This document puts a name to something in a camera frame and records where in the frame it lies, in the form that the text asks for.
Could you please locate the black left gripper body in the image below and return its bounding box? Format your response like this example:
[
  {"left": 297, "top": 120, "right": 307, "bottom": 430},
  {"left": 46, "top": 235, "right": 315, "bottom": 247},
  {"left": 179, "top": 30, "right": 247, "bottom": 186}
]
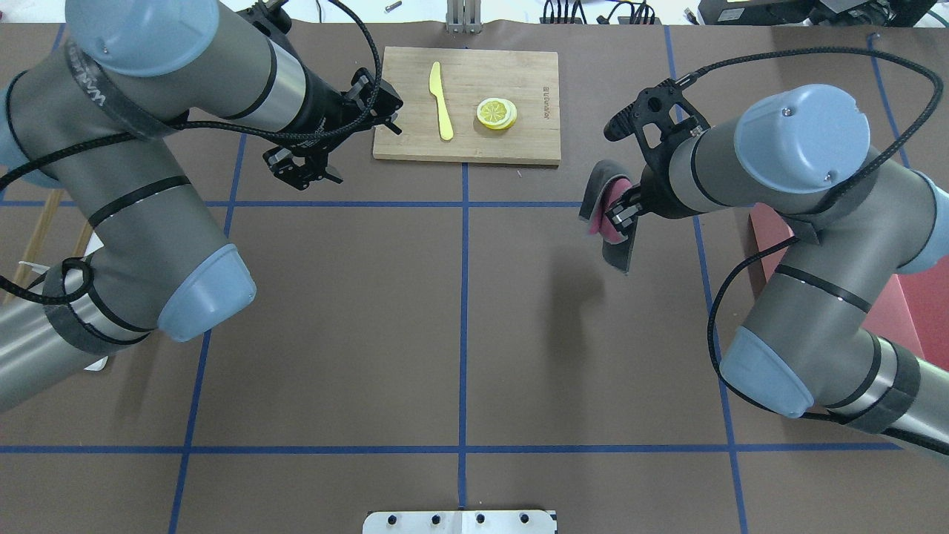
[{"left": 296, "top": 70, "right": 371, "bottom": 161}]

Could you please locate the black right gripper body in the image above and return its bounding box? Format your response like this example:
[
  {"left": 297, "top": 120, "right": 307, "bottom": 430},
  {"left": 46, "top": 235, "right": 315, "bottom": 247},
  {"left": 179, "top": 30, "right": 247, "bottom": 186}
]
[{"left": 632, "top": 80, "right": 709, "bottom": 216}]

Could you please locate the grey and pink cloth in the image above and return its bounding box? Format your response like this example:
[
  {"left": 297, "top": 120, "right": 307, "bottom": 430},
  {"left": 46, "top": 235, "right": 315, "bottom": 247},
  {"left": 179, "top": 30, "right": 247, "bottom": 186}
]
[{"left": 579, "top": 159, "right": 641, "bottom": 274}]

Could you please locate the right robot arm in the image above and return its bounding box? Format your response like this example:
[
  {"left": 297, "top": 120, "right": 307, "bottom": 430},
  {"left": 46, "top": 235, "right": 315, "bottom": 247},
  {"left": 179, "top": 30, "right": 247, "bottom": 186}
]
[{"left": 580, "top": 82, "right": 947, "bottom": 463}]

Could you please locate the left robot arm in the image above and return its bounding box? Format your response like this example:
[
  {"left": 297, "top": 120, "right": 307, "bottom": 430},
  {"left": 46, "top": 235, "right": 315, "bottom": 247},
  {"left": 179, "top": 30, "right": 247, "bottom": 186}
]
[{"left": 1, "top": 1, "right": 403, "bottom": 410}]

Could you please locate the yellow plastic knife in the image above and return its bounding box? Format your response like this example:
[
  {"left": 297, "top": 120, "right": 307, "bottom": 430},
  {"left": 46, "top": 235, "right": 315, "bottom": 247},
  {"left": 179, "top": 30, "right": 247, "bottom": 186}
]
[{"left": 428, "top": 61, "right": 454, "bottom": 142}]

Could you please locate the wooden cutting board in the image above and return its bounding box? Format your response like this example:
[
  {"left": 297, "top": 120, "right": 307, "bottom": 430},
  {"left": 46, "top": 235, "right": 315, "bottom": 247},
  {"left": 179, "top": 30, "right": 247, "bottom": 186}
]
[{"left": 372, "top": 47, "right": 562, "bottom": 167}]

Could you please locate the yellow lemon slice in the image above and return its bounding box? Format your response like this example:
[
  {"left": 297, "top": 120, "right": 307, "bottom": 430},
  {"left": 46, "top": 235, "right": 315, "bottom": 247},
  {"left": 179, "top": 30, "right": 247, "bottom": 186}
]
[{"left": 477, "top": 97, "right": 518, "bottom": 131}]

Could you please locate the white rectangular tray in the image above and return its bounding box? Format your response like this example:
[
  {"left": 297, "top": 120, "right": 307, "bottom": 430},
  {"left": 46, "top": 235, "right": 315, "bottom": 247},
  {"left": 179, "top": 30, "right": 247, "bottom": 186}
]
[{"left": 84, "top": 356, "right": 109, "bottom": 372}]

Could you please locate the pink plastic bin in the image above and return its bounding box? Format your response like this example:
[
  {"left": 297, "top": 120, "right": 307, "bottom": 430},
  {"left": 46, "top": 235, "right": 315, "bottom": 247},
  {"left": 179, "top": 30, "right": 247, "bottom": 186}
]
[{"left": 749, "top": 204, "right": 948, "bottom": 371}]

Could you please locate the metal mounting plate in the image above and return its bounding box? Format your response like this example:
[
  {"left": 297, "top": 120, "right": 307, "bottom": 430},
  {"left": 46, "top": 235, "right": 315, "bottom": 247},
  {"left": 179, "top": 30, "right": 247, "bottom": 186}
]
[{"left": 362, "top": 510, "right": 559, "bottom": 533}]

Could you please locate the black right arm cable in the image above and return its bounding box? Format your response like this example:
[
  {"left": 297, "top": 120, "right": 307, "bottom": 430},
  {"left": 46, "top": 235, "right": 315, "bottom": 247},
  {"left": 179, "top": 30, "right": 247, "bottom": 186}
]
[{"left": 671, "top": 47, "right": 944, "bottom": 372}]

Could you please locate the aluminium frame post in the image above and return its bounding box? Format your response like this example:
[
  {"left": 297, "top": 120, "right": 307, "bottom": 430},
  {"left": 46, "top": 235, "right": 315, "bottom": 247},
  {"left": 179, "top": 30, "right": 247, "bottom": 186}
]
[{"left": 445, "top": 0, "right": 483, "bottom": 35}]

